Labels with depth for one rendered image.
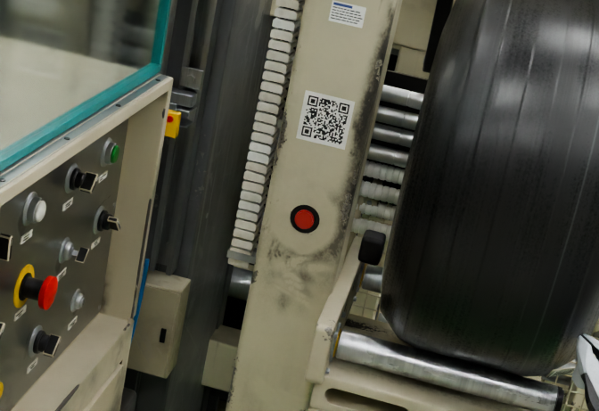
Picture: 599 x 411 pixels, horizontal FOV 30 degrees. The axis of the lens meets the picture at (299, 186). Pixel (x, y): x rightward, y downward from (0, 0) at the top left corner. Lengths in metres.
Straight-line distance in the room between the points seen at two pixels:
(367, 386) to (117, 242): 0.43
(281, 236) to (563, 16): 0.53
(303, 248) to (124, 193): 0.30
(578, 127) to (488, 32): 0.18
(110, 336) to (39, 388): 0.18
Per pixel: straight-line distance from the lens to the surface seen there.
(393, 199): 2.09
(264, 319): 1.78
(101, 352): 1.57
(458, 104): 1.46
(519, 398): 1.70
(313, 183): 1.68
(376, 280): 1.94
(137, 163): 1.57
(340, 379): 1.69
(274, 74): 1.67
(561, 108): 1.47
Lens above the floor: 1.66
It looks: 19 degrees down
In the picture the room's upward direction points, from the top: 12 degrees clockwise
